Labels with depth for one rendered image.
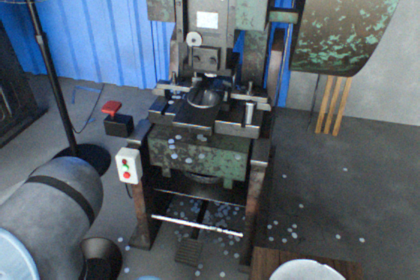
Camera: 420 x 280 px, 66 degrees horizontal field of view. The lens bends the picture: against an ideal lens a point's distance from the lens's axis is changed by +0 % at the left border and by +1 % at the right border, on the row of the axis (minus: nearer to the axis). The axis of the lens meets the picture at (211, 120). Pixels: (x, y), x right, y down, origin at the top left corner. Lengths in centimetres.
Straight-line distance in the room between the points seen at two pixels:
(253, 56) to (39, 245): 116
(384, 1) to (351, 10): 6
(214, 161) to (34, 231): 87
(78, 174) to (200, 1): 77
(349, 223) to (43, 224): 166
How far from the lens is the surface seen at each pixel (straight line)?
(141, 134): 128
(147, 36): 264
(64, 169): 51
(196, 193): 148
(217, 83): 132
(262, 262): 126
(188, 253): 148
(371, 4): 78
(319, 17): 78
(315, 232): 183
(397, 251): 193
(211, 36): 115
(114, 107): 124
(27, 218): 47
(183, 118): 111
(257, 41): 140
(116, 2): 266
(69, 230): 48
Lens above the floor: 141
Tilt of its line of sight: 35 degrees down
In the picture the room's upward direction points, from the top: 1 degrees clockwise
